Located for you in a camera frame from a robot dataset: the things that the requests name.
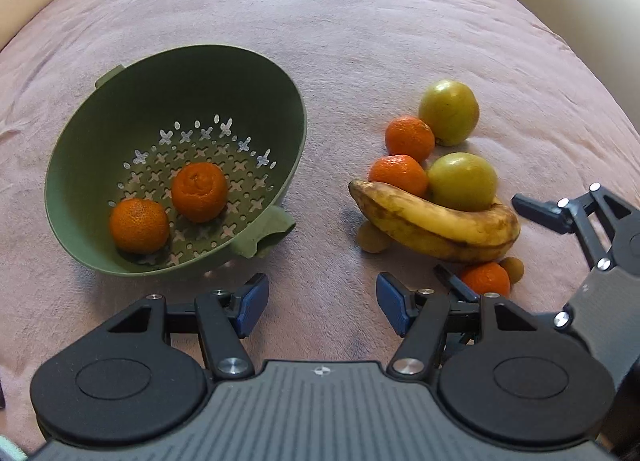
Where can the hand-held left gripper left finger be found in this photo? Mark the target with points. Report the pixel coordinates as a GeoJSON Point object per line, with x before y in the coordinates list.
{"type": "Point", "coordinates": [252, 302]}

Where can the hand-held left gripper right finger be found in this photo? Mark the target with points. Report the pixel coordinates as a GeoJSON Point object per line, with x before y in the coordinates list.
{"type": "Point", "coordinates": [392, 302]}

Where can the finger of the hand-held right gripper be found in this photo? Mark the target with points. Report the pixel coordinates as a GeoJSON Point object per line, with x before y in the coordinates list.
{"type": "Point", "coordinates": [457, 283]}
{"type": "Point", "coordinates": [542, 213]}

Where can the smooth orange mandarin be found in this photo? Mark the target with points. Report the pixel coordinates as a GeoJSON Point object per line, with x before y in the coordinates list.
{"type": "Point", "coordinates": [410, 138]}
{"type": "Point", "coordinates": [398, 173]}
{"type": "Point", "coordinates": [485, 278]}
{"type": "Point", "coordinates": [139, 226]}

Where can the small brown round fruit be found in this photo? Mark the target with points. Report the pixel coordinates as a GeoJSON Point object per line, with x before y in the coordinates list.
{"type": "Point", "coordinates": [513, 269]}
{"type": "Point", "coordinates": [372, 239]}

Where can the spotted ripe banana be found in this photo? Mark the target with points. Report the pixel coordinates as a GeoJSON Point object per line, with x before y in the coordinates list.
{"type": "Point", "coordinates": [435, 228]}

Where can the yellow-green apple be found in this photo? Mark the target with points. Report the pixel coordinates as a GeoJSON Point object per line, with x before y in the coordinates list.
{"type": "Point", "coordinates": [449, 112]}
{"type": "Point", "coordinates": [462, 182]}

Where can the green plastic colander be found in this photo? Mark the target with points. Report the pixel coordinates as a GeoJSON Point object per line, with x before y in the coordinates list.
{"type": "Point", "coordinates": [150, 106]}

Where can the wrinkled orange mandarin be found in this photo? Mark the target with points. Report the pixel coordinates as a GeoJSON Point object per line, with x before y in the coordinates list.
{"type": "Point", "coordinates": [199, 191]}

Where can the pink blanket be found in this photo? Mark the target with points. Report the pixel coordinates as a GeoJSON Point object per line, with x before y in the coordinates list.
{"type": "Point", "coordinates": [350, 41]}

